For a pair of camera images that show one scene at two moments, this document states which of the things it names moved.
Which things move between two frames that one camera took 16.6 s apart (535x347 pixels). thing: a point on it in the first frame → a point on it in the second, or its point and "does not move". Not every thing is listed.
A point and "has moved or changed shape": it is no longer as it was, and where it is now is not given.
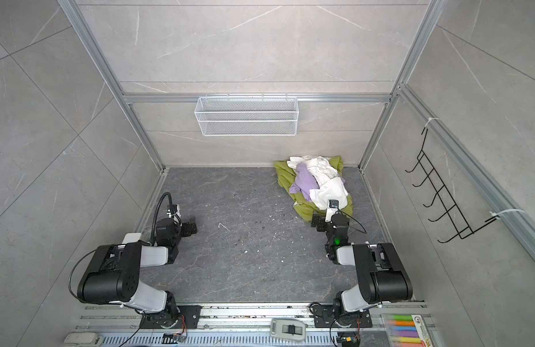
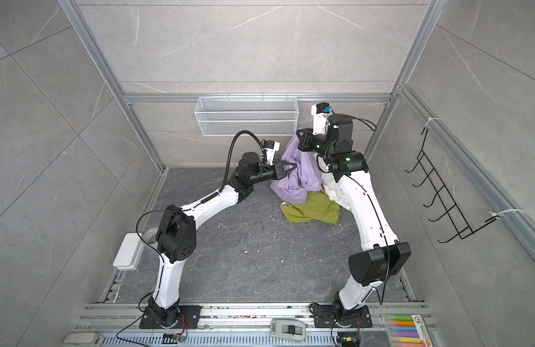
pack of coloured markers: [408, 330] does not move
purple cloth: [304, 182] has moved or changed shape
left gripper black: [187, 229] → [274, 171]
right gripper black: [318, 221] → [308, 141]
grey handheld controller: [288, 330] does not move
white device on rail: [84, 339] does not move
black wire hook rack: [450, 216] does not move
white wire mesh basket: [247, 116] does not move
